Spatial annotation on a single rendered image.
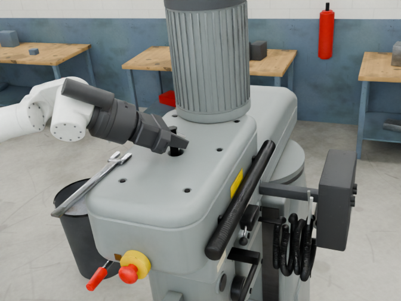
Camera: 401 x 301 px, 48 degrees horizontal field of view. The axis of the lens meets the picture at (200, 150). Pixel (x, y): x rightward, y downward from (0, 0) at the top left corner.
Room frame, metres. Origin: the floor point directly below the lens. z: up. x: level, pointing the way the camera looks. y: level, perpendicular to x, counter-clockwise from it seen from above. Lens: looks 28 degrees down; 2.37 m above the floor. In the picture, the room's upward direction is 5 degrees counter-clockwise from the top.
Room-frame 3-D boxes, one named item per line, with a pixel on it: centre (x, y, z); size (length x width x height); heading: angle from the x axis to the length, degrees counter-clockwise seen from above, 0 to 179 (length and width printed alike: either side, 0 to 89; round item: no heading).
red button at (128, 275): (0.67, 0.16, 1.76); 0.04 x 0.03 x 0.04; 66
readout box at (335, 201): (1.04, -0.37, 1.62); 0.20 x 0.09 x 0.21; 156
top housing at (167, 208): (0.91, 0.05, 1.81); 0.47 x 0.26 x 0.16; 156
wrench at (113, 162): (0.80, 0.23, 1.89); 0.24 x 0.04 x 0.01; 154
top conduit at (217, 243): (0.87, -0.09, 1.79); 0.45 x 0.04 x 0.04; 156
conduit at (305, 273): (1.06, -0.23, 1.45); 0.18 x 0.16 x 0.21; 156
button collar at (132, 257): (0.69, 0.15, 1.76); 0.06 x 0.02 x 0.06; 66
